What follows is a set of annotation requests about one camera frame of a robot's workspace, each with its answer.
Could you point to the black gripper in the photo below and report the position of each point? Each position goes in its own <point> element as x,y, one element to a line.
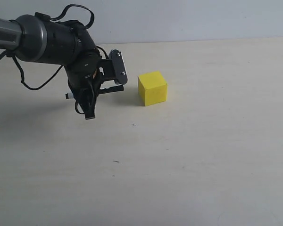
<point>85,78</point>

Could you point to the black and white marker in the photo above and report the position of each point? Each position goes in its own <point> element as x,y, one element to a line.
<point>101,91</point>

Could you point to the yellow cube block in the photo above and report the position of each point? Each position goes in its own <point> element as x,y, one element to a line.
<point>152,88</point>

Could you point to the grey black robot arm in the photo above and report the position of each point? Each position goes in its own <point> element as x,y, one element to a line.
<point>35,38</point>

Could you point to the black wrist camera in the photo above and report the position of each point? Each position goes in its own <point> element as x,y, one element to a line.
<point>119,67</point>

